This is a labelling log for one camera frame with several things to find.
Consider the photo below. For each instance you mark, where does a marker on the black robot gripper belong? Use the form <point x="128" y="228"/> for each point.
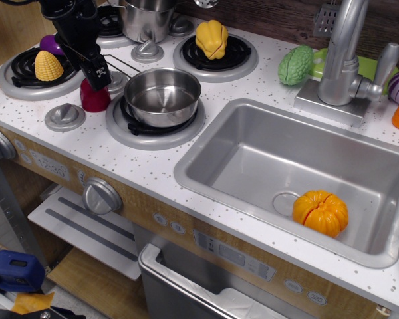
<point x="78" y="25"/>

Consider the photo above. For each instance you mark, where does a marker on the red sweet potato toy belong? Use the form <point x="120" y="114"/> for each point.
<point x="93" y="101"/>

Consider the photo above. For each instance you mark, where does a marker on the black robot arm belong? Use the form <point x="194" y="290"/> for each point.
<point x="78" y="27"/>

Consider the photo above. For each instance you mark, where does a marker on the back left stove burner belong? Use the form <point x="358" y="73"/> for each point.
<point x="111" y="35"/>

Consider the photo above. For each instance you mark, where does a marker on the stove burner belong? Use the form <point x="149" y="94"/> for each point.
<point x="117" y="126"/>
<point x="111" y="35"/>
<point x="239" y="60"/>
<point x="18" y="80"/>

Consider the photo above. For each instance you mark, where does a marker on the front right stove burner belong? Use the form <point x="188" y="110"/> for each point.
<point x="117" y="126"/>

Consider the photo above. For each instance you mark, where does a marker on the small steel pan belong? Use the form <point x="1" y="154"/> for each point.
<point x="159" y="97"/>

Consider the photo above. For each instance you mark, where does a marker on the front left stove burner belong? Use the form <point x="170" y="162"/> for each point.
<point x="18" y="80"/>

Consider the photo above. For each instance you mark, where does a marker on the back right stove burner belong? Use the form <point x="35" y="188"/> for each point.
<point x="239" y="60"/>

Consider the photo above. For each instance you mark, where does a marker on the silver stovetop knob middle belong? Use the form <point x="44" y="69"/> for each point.
<point x="118" y="82"/>

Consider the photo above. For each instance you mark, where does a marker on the silver stovetop knob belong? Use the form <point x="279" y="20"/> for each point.
<point x="147" y="52"/>
<point x="118" y="82"/>
<point x="180" y="26"/>
<point x="65" y="117"/>

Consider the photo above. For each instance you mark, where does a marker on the yellow corn toy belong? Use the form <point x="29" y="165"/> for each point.
<point x="47" y="67"/>

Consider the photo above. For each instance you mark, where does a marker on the purple eggplant toy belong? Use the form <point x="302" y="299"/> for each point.
<point x="49" y="44"/>

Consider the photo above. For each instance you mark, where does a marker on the silver stovetop knob back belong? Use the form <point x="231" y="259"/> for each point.
<point x="147" y="52"/>

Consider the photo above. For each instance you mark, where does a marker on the silver stovetop knob front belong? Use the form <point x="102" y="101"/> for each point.
<point x="65" y="117"/>

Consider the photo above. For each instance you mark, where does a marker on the large steel pot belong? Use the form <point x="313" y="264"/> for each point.
<point x="141" y="21"/>

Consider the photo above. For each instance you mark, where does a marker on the silver stovetop knob far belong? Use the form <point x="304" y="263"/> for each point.
<point x="180" y="26"/>

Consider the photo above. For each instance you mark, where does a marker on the yellow bell pepper toy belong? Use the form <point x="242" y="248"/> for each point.
<point x="212" y="38"/>

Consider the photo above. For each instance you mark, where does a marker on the silver oven knob right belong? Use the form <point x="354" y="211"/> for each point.
<point x="99" y="197"/>

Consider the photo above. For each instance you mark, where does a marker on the white oven rack shelf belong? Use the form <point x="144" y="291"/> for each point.
<point x="107" y="238"/>

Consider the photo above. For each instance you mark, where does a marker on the grey oven door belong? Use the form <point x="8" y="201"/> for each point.
<point x="15" y="231"/>

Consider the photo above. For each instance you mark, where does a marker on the green leafy vegetable toy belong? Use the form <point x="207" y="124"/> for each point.
<point x="296" y="65"/>

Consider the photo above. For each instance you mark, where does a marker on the blue clamp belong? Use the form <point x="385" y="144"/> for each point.
<point x="20" y="272"/>

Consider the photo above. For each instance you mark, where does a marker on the grey dishwasher door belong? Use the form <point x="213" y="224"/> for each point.
<point x="198" y="289"/>

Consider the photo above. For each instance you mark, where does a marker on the metal grater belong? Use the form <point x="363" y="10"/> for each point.
<point x="325" y="18"/>

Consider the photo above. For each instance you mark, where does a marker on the silver toy sink basin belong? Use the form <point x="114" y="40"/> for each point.
<point x="258" y="160"/>

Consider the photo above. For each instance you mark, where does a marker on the silver toy faucet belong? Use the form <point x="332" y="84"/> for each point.
<point x="343" y="94"/>

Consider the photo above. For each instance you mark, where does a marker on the orange pumpkin toy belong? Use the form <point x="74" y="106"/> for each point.
<point x="321" y="211"/>

